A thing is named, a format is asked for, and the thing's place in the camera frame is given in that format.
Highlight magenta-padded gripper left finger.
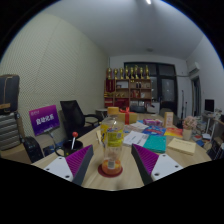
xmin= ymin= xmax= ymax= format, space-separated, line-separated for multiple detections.
xmin=43 ymin=144 xmax=95 ymax=187

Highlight black office chair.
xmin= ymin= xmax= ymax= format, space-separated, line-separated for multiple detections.
xmin=59 ymin=99 xmax=101 ymax=139

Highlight black computer monitor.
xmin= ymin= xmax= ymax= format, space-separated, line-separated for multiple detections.
xmin=204 ymin=98 xmax=216 ymax=114

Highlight red-tipped white stirrer stick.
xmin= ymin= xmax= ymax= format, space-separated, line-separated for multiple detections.
xmin=70 ymin=131 xmax=79 ymax=150

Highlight blue colourful book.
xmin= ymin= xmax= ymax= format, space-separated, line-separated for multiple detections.
xmin=142 ymin=125 xmax=167 ymax=136

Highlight black dotted mug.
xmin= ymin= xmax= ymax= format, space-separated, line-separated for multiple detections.
xmin=54 ymin=139 xmax=84 ymax=158

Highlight black pouch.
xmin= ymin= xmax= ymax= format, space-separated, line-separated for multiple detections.
xmin=22 ymin=135 xmax=44 ymax=163

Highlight black backpack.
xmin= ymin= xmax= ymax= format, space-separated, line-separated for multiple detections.
xmin=0 ymin=74 xmax=20 ymax=114

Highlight pink flowers in white vase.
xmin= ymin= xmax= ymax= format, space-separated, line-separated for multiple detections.
xmin=181 ymin=115 xmax=198 ymax=141

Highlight orange upright carton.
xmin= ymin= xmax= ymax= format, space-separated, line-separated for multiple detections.
xmin=163 ymin=111 xmax=175 ymax=128

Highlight thin black tripod stand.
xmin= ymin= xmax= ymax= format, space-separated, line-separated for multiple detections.
xmin=180 ymin=89 xmax=188 ymax=128

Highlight cluttered wooden side desk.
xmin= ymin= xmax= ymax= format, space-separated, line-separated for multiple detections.
xmin=199 ymin=112 xmax=224 ymax=160

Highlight pink flat box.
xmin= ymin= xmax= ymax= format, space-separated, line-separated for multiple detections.
xmin=143 ymin=118 xmax=164 ymax=127

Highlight flat round red coaster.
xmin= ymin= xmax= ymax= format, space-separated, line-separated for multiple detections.
xmin=97 ymin=163 xmax=124 ymax=178

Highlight white magazine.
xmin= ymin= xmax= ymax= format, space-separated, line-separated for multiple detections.
xmin=124 ymin=121 xmax=149 ymax=133

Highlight clear yellow-labelled drink bottle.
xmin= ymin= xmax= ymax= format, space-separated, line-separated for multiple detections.
xmin=99 ymin=106 xmax=125 ymax=177

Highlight beige book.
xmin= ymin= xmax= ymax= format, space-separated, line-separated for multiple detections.
xmin=166 ymin=137 xmax=197 ymax=156

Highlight white wall air conditioner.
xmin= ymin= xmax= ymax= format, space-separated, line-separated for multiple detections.
xmin=187 ymin=62 xmax=201 ymax=76

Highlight grey ribbed case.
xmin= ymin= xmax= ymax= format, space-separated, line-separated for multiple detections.
xmin=0 ymin=112 xmax=22 ymax=151

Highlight black framed glass door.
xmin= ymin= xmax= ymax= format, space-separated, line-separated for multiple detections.
xmin=123 ymin=62 xmax=178 ymax=113

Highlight pale yellow notepad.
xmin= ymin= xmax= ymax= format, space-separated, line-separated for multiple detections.
xmin=95 ymin=129 xmax=103 ymax=145

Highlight teal book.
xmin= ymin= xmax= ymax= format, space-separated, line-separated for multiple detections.
xmin=143 ymin=134 xmax=168 ymax=154

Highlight purple desk sign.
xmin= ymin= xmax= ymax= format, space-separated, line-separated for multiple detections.
xmin=28 ymin=104 xmax=61 ymax=137

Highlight yellow gift box red ribbon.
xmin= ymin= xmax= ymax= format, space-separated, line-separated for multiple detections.
xmin=116 ymin=107 xmax=138 ymax=125

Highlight white printed booklet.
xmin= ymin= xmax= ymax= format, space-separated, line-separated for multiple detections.
xmin=122 ymin=130 xmax=150 ymax=148

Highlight wooden shelf unit with trophies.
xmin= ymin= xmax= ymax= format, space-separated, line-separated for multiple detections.
xmin=103 ymin=64 xmax=153 ymax=109

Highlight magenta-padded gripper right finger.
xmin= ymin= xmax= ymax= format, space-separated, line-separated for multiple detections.
xmin=130 ymin=143 xmax=184 ymax=186

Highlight orange colourful book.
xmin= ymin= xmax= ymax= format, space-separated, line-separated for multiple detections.
xmin=163 ymin=127 xmax=184 ymax=138

